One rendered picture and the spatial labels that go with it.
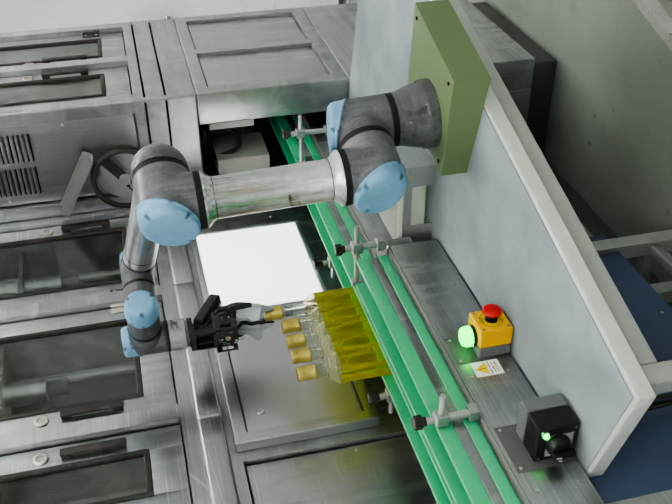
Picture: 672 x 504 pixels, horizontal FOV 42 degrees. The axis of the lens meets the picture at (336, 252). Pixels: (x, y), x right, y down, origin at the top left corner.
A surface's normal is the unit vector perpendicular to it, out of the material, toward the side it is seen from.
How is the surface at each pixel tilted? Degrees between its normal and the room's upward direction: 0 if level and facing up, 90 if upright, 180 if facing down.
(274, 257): 90
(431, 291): 90
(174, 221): 82
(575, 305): 0
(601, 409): 0
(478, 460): 90
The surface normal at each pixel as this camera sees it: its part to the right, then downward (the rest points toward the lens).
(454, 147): 0.24, 0.76
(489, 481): 0.00, -0.83
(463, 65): 0.07, -0.64
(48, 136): 0.25, 0.54
